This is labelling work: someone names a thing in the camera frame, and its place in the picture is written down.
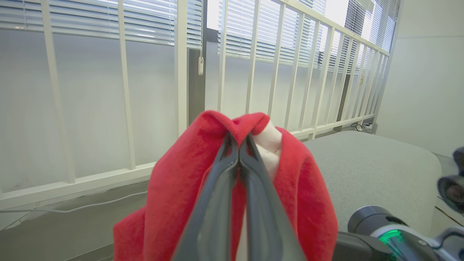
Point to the narrow white window blind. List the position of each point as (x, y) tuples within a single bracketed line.
[(268, 32)]

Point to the white metal railing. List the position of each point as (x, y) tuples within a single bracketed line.
[(181, 72)]

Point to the grey fabric sofa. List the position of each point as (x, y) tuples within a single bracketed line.
[(362, 174)]

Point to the red and white garment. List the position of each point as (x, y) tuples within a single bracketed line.
[(174, 188)]

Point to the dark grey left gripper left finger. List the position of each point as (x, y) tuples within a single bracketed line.
[(214, 217)]

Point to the wide white window blind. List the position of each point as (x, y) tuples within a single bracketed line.
[(152, 21)]

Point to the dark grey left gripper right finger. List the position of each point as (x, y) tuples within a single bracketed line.
[(264, 224)]

